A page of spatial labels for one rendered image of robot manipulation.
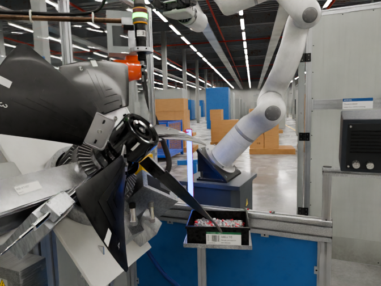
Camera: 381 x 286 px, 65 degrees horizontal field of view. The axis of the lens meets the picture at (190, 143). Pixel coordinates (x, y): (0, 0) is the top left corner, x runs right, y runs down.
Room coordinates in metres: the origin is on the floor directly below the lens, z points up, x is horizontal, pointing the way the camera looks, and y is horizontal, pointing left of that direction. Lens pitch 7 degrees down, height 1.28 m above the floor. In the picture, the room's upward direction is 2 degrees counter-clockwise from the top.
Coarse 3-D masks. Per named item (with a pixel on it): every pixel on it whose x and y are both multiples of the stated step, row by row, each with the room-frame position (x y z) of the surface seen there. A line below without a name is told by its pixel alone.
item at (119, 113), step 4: (120, 108) 0.91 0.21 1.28; (124, 108) 0.92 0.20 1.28; (112, 112) 0.91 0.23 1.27; (116, 112) 0.91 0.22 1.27; (120, 112) 0.91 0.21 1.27; (124, 112) 0.91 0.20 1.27; (128, 112) 0.90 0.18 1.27; (108, 116) 0.90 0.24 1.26; (112, 116) 0.90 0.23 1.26; (120, 116) 0.90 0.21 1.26; (120, 120) 0.89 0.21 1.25; (116, 124) 0.88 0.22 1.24
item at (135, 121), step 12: (132, 120) 0.83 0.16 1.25; (144, 120) 0.87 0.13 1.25; (120, 132) 0.78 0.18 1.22; (132, 132) 0.77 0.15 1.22; (108, 144) 0.83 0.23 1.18; (120, 144) 0.78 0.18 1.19; (132, 144) 0.78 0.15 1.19; (144, 144) 0.78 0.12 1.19; (156, 144) 0.82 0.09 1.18; (96, 156) 0.80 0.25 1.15; (108, 156) 0.81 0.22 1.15; (132, 156) 0.79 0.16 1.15; (144, 156) 0.82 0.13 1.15; (132, 168) 0.85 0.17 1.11
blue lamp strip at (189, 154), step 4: (188, 144) 1.25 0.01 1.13; (188, 148) 1.25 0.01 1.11; (188, 152) 1.25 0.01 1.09; (188, 156) 1.25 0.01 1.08; (188, 160) 1.25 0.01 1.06; (188, 164) 1.25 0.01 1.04; (188, 168) 1.25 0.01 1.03; (188, 172) 1.25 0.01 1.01; (188, 176) 1.25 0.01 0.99; (192, 176) 1.24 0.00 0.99; (188, 180) 1.25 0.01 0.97; (192, 180) 1.24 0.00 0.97; (188, 184) 1.25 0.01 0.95; (192, 184) 1.24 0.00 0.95; (188, 188) 1.25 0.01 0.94; (192, 188) 1.24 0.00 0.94; (192, 192) 1.24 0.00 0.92
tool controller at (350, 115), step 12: (348, 120) 0.97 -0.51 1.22; (360, 120) 0.95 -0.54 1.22; (372, 120) 0.94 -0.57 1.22; (348, 132) 0.97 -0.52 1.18; (360, 132) 0.96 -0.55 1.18; (372, 132) 0.95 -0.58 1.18; (348, 144) 0.98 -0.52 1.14; (360, 144) 0.97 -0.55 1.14; (372, 144) 0.95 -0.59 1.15; (348, 156) 0.99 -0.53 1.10; (360, 156) 0.98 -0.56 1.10; (372, 156) 0.96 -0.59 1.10; (348, 168) 1.00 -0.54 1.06; (360, 168) 0.99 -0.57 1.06; (372, 168) 0.96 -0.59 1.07
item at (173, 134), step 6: (156, 126) 1.17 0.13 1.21; (162, 126) 1.18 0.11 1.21; (156, 132) 1.07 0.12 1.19; (162, 132) 1.08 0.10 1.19; (168, 132) 1.08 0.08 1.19; (174, 132) 1.10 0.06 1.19; (162, 138) 0.94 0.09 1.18; (168, 138) 0.95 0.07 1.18; (174, 138) 0.97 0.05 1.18; (180, 138) 1.00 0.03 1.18; (186, 138) 1.04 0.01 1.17; (192, 138) 1.08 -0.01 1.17; (204, 144) 1.09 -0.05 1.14
